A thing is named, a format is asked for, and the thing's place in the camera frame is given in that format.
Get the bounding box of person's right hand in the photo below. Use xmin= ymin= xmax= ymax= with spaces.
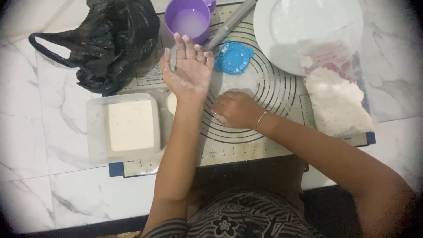
xmin=211 ymin=91 xmax=267 ymax=130

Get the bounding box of grey rolling pin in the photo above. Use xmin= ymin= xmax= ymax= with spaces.
xmin=204 ymin=0 xmax=258 ymax=52

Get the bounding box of black plastic bag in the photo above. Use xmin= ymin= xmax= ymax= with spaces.
xmin=28 ymin=0 xmax=161 ymax=95

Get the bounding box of small white dough piece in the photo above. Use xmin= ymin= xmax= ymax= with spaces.
xmin=165 ymin=92 xmax=178 ymax=116

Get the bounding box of clear bag of flour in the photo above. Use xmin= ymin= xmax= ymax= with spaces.
xmin=300 ymin=43 xmax=376 ymax=138

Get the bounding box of blue dumpling press mould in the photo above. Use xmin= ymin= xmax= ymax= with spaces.
xmin=214 ymin=40 xmax=254 ymax=76

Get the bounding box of thin gold bracelet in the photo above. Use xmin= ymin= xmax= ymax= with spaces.
xmin=253 ymin=109 xmax=268 ymax=132

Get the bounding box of white round plate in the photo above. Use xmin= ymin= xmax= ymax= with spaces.
xmin=253 ymin=0 xmax=364 ymax=77

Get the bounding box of baking mat with circles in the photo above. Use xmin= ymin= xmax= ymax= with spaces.
xmin=109 ymin=3 xmax=377 ymax=178

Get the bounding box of clear plastic container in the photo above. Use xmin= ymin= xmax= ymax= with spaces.
xmin=87 ymin=93 xmax=166 ymax=165

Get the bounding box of purple plastic cup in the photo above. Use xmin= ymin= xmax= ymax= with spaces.
xmin=164 ymin=0 xmax=217 ymax=45

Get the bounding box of person's left hand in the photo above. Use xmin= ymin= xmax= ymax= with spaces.
xmin=160 ymin=33 xmax=215 ymax=100

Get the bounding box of patterned grey black garment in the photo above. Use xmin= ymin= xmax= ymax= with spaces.
xmin=142 ymin=188 xmax=326 ymax=238

